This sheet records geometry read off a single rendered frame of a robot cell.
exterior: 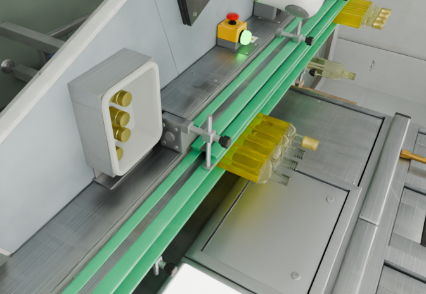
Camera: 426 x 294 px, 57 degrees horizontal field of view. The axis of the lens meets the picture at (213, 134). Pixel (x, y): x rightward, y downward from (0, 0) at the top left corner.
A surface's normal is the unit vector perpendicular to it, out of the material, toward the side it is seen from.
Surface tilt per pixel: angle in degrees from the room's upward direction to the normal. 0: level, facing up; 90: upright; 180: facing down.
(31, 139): 0
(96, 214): 90
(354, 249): 90
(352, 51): 90
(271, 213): 90
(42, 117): 0
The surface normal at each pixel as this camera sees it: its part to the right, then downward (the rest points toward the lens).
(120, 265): 0.04, -0.76
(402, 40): -0.49, 0.55
